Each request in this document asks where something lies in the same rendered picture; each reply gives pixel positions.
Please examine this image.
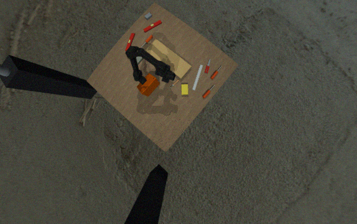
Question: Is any yellow rectangular block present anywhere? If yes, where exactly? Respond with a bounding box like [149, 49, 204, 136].
[182, 84, 188, 95]

